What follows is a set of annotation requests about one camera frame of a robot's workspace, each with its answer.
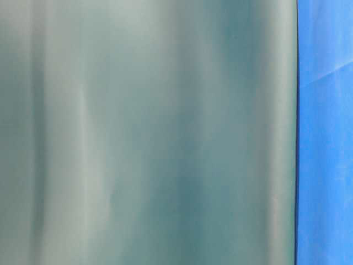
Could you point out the grey-green blurred panel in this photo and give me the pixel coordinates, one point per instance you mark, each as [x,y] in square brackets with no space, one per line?
[148,132]

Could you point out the blue table cloth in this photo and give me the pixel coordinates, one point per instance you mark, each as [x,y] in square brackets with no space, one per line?
[324,208]

